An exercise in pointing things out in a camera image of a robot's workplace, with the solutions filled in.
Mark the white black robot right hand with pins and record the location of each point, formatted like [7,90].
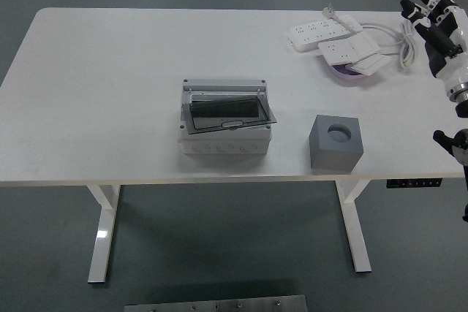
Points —
[457,69]

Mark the transparent hinged box lid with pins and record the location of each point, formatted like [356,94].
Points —
[234,122]

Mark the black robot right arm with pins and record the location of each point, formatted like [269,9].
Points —
[462,109]

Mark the small white socket panel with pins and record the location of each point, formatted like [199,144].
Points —
[371,63]

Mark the purple round dish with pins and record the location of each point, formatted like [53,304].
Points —
[343,77]

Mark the wide white power strip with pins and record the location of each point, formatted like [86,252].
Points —
[343,50]

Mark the narrow white power strip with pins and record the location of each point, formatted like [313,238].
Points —
[349,22]

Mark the black table control panel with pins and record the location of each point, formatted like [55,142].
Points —
[413,183]

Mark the white power plug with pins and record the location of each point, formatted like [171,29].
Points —
[329,11]

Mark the long white power strip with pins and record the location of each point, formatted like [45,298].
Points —
[311,33]

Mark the grey cube holder block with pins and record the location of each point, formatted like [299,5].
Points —
[329,155]

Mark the white table leg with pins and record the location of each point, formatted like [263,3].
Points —
[356,239]
[102,239]

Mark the grey electrical enclosure box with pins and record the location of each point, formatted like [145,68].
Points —
[223,145]

